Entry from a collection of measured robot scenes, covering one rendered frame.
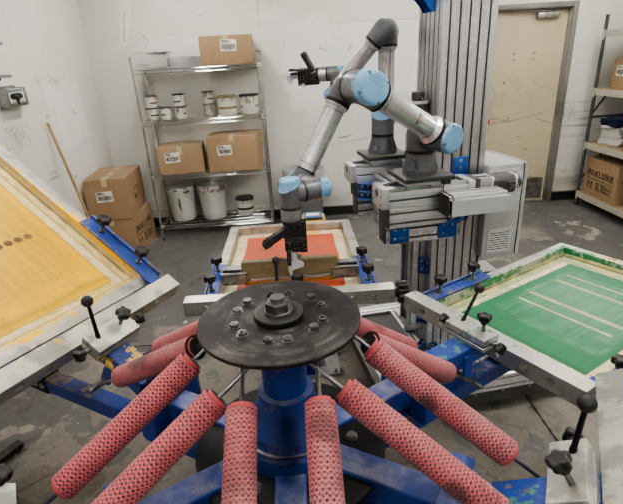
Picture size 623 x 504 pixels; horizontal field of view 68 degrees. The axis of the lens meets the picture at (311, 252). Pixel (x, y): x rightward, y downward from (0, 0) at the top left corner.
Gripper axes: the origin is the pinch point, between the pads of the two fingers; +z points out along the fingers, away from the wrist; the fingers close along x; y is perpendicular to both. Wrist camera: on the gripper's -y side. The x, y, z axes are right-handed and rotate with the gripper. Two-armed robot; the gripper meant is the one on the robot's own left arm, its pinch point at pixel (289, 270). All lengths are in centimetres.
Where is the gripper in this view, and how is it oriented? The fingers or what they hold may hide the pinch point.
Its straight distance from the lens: 174.6
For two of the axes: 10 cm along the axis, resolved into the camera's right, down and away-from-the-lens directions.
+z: 0.5, 9.2, 3.8
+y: 10.0, -0.6, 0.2
